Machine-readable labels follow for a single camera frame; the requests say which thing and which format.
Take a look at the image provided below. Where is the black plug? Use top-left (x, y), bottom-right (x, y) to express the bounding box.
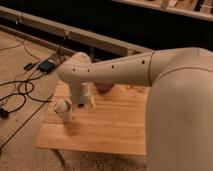
top-left (0, 107), bottom-right (9, 118)

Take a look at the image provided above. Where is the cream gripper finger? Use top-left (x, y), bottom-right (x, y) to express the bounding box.
top-left (88, 100), bottom-right (96, 110)

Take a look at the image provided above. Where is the white paper cup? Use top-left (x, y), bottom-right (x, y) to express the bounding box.
top-left (54, 99), bottom-right (72, 123)

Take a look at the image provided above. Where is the metal table leg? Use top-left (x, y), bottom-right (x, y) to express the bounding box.
top-left (51, 150), bottom-right (66, 168)

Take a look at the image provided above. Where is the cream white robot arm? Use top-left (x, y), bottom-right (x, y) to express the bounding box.
top-left (58, 47), bottom-right (213, 171)

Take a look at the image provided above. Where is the dark red ceramic bowl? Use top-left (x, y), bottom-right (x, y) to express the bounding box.
top-left (95, 83), bottom-right (113, 93)

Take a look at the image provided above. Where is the black power adapter box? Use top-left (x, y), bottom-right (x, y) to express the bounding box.
top-left (38, 60), bottom-right (55, 73)

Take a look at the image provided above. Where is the cream white gripper body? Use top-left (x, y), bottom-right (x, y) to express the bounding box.
top-left (69, 83), bottom-right (91, 105)

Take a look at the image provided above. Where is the small black device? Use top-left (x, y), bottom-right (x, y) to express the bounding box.
top-left (24, 63), bottom-right (36, 71)

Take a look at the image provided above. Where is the wooden table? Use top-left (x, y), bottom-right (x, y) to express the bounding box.
top-left (36, 85), bottom-right (148, 155)

